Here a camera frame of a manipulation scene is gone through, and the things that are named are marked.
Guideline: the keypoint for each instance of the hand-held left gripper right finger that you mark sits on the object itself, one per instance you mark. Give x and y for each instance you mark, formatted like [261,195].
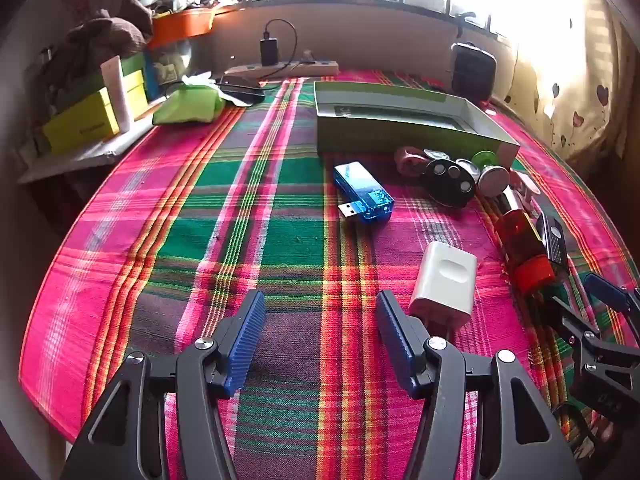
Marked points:
[392,340]

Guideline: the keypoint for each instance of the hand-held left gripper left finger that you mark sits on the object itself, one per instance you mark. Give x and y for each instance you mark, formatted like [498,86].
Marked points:
[247,335]

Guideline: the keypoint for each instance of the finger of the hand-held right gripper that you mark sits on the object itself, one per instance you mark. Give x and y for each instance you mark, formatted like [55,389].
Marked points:
[575,325]
[602,287]

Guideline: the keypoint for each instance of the black device with grille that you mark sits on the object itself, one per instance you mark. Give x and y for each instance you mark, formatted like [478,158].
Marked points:
[554,240]

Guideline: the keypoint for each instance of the white wall charger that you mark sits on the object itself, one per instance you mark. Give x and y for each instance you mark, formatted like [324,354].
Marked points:
[442,280]

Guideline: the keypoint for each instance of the red capped bottle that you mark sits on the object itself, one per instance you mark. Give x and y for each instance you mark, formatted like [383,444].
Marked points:
[525,250]

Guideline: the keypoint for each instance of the blue clear usb tester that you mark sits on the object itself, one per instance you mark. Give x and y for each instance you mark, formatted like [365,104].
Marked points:
[365,190]

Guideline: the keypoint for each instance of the green white spool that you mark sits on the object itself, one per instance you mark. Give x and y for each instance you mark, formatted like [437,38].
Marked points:
[492,180]

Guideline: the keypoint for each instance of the black round key fob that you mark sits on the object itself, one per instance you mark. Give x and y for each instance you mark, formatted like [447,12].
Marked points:
[445,187]

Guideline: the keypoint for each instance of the green cardboard box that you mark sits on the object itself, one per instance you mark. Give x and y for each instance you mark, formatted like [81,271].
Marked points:
[400,132]

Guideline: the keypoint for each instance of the plaid pink green blanket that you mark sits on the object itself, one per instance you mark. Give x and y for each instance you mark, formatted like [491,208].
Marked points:
[200,210]

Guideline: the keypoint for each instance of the cream heart print curtain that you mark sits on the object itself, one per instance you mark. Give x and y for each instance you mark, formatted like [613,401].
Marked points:
[575,100]

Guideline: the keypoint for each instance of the white side table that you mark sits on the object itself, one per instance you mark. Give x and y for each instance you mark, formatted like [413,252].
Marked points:
[100,152]

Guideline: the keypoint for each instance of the green tissue pack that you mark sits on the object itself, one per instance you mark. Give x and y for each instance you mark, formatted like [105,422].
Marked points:
[190,105]

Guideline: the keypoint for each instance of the black smartphone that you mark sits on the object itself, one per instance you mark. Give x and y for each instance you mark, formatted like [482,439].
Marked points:
[242,92]

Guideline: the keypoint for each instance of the small black heater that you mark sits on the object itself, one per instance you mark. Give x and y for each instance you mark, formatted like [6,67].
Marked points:
[472,72]

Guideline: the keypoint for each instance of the yellow box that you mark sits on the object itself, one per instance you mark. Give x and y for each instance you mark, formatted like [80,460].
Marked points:
[80,127]

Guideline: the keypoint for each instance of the white power strip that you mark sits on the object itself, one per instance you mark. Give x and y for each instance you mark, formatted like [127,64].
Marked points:
[300,67]

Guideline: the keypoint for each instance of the white tube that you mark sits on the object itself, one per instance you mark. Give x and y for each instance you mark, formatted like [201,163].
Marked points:
[117,95]

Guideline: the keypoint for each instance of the blue carton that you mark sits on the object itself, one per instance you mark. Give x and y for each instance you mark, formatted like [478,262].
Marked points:
[151,75]

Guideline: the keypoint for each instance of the black charger adapter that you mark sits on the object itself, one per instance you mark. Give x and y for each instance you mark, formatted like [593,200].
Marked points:
[269,51]

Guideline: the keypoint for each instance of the white plug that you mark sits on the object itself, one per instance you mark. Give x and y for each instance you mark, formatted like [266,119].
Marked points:
[306,55]

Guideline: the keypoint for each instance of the orange tray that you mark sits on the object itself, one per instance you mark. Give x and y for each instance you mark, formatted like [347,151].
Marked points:
[180,27]

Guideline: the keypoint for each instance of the brown cloth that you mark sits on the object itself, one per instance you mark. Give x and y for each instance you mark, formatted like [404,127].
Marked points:
[107,35]

